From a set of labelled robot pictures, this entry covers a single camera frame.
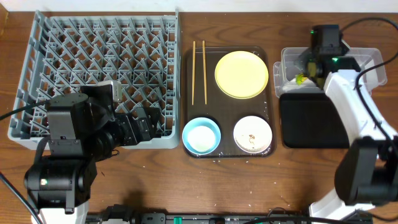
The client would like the grey plastic dish rack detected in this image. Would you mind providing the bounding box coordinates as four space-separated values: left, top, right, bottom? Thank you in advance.
7 11 182 150

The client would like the green orange snack wrapper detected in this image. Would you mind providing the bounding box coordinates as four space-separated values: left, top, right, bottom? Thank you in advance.
295 73 308 85

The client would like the dark brown serving tray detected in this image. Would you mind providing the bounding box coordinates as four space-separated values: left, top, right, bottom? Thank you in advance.
182 46 277 159

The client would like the left wooden chopstick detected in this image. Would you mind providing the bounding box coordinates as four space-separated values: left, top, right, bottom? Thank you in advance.
192 40 196 105

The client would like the black rail at table edge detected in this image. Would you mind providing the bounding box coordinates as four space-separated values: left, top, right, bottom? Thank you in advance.
85 203 374 224

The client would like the black waste tray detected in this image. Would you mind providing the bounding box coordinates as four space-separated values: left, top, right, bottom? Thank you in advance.
279 93 349 149

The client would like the white pink bowl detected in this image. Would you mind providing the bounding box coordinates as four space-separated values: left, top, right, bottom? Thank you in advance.
233 116 273 154

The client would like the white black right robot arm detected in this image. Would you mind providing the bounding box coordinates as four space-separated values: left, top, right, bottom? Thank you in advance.
302 25 397 223

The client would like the clear plastic bin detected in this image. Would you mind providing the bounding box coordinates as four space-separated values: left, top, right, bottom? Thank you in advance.
273 47 387 97

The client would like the wooden chopstick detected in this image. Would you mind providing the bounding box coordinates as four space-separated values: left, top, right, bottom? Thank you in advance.
202 40 207 105
192 40 196 105

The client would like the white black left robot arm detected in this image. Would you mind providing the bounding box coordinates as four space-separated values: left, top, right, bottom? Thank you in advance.
24 81 161 223

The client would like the right wooden chopstick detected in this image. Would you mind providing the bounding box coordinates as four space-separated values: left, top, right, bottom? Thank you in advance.
202 40 207 105

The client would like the yellow plate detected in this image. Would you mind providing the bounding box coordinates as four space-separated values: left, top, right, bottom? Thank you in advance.
215 50 269 100

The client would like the white napkin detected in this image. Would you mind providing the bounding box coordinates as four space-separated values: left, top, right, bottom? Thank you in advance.
282 78 317 93

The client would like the light blue bowl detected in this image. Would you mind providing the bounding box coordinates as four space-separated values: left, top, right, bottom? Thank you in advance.
182 117 221 156

